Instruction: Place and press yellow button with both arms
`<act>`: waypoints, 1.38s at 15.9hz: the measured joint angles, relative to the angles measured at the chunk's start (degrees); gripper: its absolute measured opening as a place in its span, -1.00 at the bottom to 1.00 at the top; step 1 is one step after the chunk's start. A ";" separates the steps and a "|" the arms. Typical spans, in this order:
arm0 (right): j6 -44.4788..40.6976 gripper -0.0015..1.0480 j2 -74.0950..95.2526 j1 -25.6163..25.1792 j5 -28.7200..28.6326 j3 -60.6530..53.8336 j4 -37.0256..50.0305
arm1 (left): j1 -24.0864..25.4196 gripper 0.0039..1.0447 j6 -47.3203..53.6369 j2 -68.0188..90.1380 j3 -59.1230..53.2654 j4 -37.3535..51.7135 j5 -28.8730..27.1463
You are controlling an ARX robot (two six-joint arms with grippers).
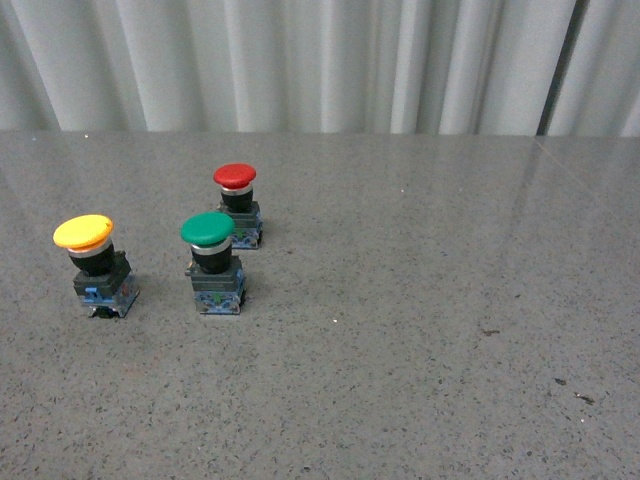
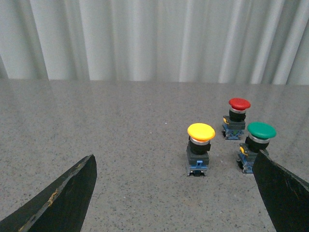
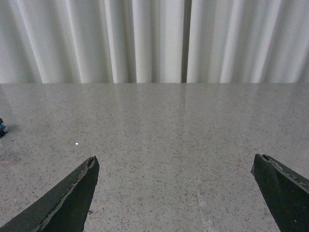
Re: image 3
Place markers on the white pleated curtain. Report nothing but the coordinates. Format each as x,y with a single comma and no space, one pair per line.
154,41

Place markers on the blue push button base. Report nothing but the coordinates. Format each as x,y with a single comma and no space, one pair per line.
3,128

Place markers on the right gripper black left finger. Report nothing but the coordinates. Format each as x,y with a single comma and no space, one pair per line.
64,208

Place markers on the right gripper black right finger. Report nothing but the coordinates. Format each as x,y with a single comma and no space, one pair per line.
285,192

